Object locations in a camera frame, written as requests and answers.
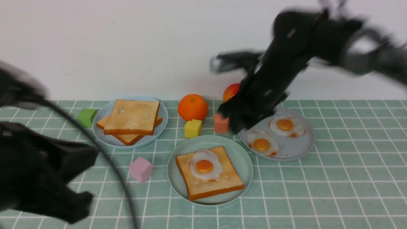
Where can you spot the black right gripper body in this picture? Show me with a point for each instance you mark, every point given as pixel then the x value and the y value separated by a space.
pixel 264 85

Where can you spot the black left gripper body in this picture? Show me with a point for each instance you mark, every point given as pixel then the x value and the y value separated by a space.
pixel 35 171

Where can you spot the fried egg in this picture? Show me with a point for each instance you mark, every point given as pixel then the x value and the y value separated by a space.
pixel 262 143
pixel 205 165
pixel 286 126

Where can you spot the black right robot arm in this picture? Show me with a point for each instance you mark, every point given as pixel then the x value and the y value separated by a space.
pixel 347 43

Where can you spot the green foam cube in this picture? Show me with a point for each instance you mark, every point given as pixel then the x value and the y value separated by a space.
pixel 86 116

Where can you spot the red pomegranate fruit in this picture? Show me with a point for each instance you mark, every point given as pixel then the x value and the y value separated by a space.
pixel 230 91

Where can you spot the grey egg plate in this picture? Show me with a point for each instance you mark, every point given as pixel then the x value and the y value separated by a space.
pixel 289 148

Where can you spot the pink foam cube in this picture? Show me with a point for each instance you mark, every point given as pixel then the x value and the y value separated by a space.
pixel 141 169

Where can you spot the salmon foam cube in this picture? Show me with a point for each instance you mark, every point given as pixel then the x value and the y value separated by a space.
pixel 221 124

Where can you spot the orange fruit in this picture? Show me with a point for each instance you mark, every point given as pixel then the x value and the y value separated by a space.
pixel 192 106

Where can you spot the mint green centre plate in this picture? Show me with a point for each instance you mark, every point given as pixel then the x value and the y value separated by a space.
pixel 238 156

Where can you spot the yellow foam cube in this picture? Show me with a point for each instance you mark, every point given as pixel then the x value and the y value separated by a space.
pixel 192 128

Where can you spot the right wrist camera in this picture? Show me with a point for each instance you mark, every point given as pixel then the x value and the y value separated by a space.
pixel 233 60

